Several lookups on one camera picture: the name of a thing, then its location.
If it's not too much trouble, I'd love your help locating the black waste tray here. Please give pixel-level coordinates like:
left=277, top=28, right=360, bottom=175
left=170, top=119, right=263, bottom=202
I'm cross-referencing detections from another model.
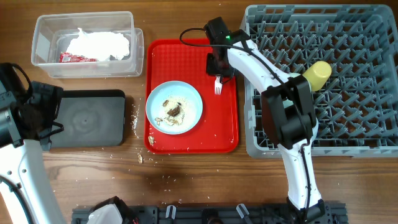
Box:
left=50, top=90, right=126, bottom=149

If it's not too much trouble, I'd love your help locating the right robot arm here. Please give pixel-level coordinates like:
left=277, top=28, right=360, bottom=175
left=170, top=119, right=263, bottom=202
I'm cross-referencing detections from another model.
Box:
left=203, top=17, right=325, bottom=221

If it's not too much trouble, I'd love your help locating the light blue plate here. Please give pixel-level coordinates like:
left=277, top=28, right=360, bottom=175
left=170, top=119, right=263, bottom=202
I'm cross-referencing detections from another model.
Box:
left=146, top=81, right=203, bottom=135

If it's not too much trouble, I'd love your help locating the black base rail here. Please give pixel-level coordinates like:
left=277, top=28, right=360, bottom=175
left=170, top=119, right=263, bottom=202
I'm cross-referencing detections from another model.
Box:
left=71, top=203, right=348, bottom=224

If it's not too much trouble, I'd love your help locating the yellow plastic cup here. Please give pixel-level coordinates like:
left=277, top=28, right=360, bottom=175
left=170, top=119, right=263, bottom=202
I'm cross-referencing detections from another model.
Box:
left=303, top=61, right=332, bottom=92

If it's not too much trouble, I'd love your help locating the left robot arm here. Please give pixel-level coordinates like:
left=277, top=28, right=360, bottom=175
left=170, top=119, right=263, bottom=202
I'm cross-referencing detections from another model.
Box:
left=1, top=63, right=65, bottom=223

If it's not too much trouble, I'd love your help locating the red snack wrapper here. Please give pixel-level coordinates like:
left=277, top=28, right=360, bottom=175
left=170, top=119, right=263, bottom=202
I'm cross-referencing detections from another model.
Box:
left=58, top=52, right=98, bottom=63

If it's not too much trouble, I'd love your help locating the grey dishwasher rack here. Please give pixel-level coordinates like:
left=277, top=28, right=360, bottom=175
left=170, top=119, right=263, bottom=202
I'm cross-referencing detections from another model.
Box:
left=241, top=4, right=397, bottom=157

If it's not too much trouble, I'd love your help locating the mint green bowl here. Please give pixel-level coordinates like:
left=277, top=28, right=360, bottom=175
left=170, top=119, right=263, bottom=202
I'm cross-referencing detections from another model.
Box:
left=288, top=73, right=301, bottom=78

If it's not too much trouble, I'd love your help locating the red serving tray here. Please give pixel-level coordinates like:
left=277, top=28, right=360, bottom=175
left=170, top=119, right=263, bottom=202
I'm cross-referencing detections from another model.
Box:
left=144, top=39, right=239, bottom=154

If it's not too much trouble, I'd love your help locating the clear plastic bin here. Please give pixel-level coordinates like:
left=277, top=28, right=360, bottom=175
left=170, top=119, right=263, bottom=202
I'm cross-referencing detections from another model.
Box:
left=31, top=11, right=144, bottom=78

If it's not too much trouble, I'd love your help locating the food crumb on tray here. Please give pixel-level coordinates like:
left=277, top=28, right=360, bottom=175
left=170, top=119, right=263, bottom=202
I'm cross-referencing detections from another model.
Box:
left=148, top=136, right=154, bottom=146

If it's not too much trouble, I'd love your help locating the white rice pile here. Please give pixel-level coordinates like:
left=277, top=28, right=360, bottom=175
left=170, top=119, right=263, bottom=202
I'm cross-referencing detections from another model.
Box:
left=155, top=95, right=195, bottom=126

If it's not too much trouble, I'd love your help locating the food crumb on table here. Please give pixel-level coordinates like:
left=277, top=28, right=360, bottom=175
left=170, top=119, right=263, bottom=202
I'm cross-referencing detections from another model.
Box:
left=137, top=154, right=144, bottom=164

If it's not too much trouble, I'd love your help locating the white plastic fork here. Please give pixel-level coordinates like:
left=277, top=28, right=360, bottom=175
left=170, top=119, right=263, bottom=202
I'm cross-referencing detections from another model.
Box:
left=214, top=76, right=223, bottom=95

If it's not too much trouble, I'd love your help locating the white napkin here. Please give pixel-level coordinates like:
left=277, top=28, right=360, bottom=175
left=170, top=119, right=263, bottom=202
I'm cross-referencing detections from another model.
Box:
left=66, top=28, right=130, bottom=62

